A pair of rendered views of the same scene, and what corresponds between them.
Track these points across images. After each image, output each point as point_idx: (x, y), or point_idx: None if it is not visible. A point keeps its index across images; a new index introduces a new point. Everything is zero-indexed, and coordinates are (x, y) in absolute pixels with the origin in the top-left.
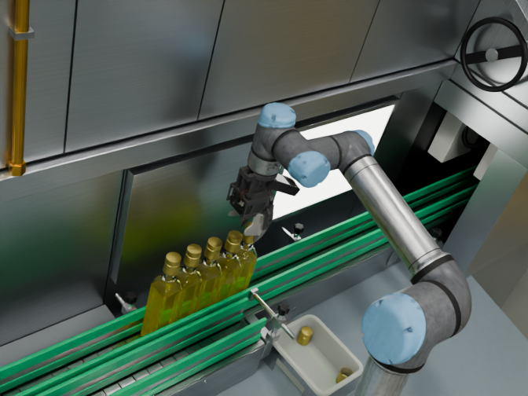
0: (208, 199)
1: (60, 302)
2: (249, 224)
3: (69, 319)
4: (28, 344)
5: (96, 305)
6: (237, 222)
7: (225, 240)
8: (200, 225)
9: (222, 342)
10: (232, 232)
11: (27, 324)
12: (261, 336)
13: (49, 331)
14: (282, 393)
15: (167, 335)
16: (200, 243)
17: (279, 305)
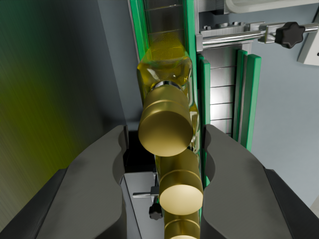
0: (13, 211)
1: (127, 230)
2: (152, 141)
3: (131, 199)
4: (145, 224)
5: (124, 182)
6: (43, 14)
7: (74, 40)
8: (69, 144)
9: (252, 138)
10: (167, 201)
11: (135, 234)
12: (239, 43)
13: (138, 212)
14: (269, 18)
15: (208, 183)
16: (87, 108)
17: (282, 44)
